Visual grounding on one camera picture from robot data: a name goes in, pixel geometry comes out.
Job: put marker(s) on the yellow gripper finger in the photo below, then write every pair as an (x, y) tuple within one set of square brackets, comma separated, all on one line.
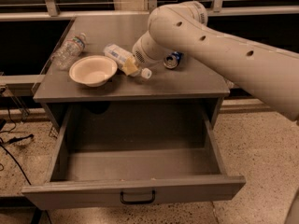
[(130, 67)]

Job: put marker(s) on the grey metal cabinet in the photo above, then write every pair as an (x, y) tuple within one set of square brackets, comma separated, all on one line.
[(191, 80)]

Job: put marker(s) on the open grey top drawer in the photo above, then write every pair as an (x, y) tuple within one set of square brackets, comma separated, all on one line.
[(169, 148)]

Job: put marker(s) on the blue label plastic bottle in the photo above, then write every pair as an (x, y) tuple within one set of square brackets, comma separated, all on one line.
[(120, 55)]

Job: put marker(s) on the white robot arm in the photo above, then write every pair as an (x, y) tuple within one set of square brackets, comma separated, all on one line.
[(268, 73)]

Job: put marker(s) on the blue soda can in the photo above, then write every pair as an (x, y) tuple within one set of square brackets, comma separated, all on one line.
[(172, 60)]

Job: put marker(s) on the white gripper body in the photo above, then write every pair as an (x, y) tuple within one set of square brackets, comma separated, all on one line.
[(139, 55)]

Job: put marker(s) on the black drawer handle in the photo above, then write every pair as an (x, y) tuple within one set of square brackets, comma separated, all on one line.
[(136, 198)]

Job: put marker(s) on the clear crumpled water bottle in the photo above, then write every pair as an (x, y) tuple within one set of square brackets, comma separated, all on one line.
[(67, 53)]

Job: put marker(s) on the metal window railing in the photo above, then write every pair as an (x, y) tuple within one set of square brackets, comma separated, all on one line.
[(93, 6)]

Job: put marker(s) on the white paper bowl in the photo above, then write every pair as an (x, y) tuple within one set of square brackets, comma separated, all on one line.
[(93, 71)]

